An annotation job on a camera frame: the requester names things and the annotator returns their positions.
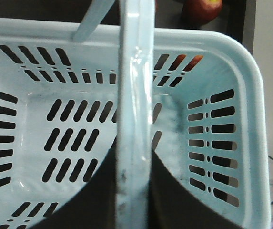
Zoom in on light blue plastic basket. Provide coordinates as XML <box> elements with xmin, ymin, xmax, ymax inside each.
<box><xmin>0</xmin><ymin>0</ymin><xmax>271</xmax><ymax>229</ymax></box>

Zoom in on red apple front right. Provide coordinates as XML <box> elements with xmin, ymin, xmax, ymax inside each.
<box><xmin>181</xmin><ymin>0</ymin><xmax>223</xmax><ymax>27</ymax></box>

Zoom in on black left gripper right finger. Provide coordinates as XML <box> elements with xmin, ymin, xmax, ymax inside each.
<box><xmin>148</xmin><ymin>147</ymin><xmax>244</xmax><ymax>229</ymax></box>

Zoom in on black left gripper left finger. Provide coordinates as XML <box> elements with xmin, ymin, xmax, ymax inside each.
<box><xmin>31</xmin><ymin>140</ymin><xmax>116</xmax><ymax>229</ymax></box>

